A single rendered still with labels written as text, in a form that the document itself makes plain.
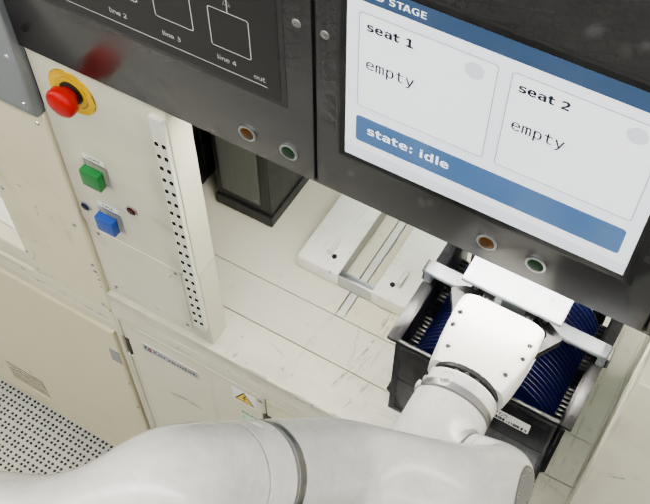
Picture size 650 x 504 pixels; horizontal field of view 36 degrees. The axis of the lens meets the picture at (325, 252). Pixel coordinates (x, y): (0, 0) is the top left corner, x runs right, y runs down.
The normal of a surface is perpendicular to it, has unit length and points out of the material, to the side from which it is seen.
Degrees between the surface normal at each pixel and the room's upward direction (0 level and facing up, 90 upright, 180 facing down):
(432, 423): 10
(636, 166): 90
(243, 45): 90
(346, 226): 0
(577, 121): 90
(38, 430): 0
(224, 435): 46
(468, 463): 29
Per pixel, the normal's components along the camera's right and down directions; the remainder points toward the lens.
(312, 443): 0.68, -0.61
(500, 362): 0.11, -0.50
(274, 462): 0.77, -0.37
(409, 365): -0.51, 0.71
